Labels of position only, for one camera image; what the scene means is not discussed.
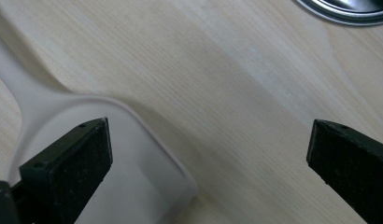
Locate white plastic scoop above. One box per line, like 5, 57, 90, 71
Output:
0, 38, 199, 224

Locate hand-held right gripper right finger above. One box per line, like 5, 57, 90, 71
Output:
305, 119, 383, 224

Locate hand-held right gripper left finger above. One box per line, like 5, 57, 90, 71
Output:
11, 117, 114, 224

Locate shiny metal bowl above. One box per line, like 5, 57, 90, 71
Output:
294, 0, 383, 27

